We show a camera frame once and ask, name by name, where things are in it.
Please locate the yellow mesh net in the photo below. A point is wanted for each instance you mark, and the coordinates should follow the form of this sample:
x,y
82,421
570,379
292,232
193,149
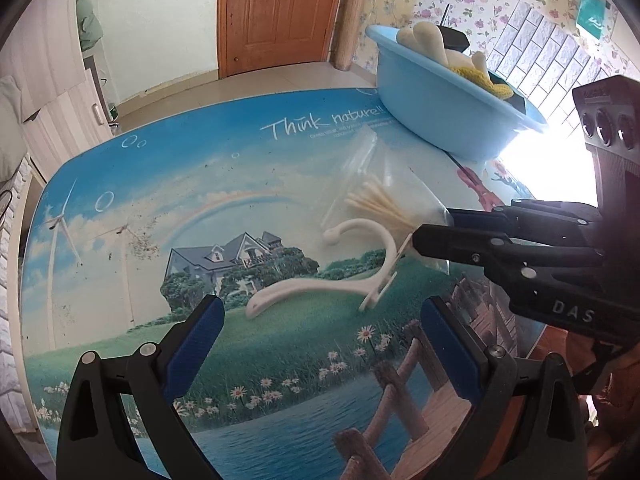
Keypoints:
x,y
485,82

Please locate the grey brick wall sticker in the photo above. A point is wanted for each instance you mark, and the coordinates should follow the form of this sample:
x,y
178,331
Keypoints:
x,y
550,60

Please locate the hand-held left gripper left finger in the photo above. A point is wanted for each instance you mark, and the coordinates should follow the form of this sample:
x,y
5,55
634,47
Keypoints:
x,y
200,347

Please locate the green and white wall packet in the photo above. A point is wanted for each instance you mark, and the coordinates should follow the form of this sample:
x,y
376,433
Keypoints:
x,y
595,15

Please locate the black box with green label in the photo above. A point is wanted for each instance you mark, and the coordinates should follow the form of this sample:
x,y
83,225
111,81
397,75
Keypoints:
x,y
517,97

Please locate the clear bag of cotton swabs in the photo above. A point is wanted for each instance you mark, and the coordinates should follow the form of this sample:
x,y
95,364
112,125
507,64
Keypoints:
x,y
390,180

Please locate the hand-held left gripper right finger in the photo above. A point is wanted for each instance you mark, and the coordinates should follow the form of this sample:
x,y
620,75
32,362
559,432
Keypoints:
x,y
450,352

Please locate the grey cloth bag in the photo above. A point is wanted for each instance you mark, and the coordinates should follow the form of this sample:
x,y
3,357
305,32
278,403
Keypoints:
x,y
10,130

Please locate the printed landscape desktop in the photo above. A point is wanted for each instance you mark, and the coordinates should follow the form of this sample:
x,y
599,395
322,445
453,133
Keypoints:
x,y
200,185

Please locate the brown wooden door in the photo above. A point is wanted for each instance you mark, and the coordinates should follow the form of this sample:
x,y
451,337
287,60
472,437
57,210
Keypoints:
x,y
280,15

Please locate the grey cabinet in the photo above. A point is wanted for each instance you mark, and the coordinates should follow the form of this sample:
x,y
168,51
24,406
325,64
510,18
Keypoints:
x,y
95,90

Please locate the light blue plastic basin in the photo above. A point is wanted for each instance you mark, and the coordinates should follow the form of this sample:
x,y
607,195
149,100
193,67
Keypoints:
x,y
430,100

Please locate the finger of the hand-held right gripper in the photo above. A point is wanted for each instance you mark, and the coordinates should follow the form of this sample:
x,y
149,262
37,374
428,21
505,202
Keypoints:
x,y
450,245
475,219

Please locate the white plastic hook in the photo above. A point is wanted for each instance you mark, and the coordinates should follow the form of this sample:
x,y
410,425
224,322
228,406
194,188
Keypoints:
x,y
320,287

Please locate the pale green cloth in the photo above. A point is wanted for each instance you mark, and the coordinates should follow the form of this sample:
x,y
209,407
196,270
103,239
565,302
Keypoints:
x,y
89,25

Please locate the green bottle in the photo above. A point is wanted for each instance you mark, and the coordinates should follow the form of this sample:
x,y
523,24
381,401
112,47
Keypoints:
x,y
113,112

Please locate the wooden pillar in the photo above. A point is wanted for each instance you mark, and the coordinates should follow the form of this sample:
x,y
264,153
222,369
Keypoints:
x,y
350,15

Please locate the white brick-pattern shelf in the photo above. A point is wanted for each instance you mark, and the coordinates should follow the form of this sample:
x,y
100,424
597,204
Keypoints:
x,y
17,310

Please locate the white plush toy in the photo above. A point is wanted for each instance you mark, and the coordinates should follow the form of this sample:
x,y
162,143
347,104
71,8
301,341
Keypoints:
x,y
425,40

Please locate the white wooden wardrobe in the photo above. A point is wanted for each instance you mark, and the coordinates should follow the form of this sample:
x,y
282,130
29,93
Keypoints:
x,y
45,60

